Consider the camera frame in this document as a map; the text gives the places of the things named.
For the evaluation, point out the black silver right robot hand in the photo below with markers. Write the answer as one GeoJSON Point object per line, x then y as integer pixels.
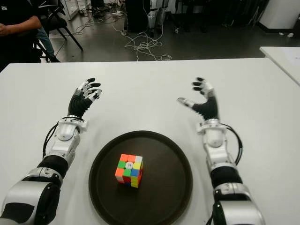
{"type": "Point", "coordinates": [208, 105]}

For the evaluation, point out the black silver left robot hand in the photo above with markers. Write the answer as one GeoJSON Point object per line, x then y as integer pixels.
{"type": "Point", "coordinates": [77, 105]}

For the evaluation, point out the multicoloured Rubik's cube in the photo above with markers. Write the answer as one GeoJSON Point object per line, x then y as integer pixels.
{"type": "Point", "coordinates": [129, 170]}

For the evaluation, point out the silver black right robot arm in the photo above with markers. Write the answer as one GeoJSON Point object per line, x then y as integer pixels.
{"type": "Point", "coordinates": [225, 168]}

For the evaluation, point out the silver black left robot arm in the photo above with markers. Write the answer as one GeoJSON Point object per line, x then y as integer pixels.
{"type": "Point", "coordinates": [63, 136]}

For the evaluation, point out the dark brown round plate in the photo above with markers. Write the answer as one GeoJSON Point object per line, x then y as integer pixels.
{"type": "Point", "coordinates": [140, 180]}

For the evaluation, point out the small white power adapter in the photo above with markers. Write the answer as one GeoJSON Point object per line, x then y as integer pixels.
{"type": "Point", "coordinates": [176, 30]}

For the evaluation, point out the black chair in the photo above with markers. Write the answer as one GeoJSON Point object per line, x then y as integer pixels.
{"type": "Point", "coordinates": [55, 22]}

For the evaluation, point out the white power strip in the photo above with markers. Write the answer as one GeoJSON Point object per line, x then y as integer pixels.
{"type": "Point", "coordinates": [124, 31]}

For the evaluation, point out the white side table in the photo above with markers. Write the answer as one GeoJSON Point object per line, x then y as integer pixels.
{"type": "Point", "coordinates": [286, 58]}

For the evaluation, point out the white framed glass case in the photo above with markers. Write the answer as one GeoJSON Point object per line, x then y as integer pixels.
{"type": "Point", "coordinates": [70, 9]}

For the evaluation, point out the white humanoid robot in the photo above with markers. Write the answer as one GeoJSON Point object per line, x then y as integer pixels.
{"type": "Point", "coordinates": [152, 16]}

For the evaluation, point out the crumpled white paper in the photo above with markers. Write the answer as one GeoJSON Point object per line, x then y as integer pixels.
{"type": "Point", "coordinates": [290, 34]}

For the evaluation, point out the seated person in black shirt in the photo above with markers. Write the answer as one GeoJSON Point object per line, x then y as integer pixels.
{"type": "Point", "coordinates": [14, 14]}

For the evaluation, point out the white cabinet with black base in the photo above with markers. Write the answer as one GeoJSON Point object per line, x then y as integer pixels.
{"type": "Point", "coordinates": [281, 14]}

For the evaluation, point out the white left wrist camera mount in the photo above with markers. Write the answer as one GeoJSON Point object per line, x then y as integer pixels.
{"type": "Point", "coordinates": [84, 126]}

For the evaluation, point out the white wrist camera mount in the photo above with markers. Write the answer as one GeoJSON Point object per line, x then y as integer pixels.
{"type": "Point", "coordinates": [84, 126]}
{"type": "Point", "coordinates": [200, 130]}

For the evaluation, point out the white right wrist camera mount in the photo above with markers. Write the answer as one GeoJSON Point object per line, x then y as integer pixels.
{"type": "Point", "coordinates": [200, 130]}

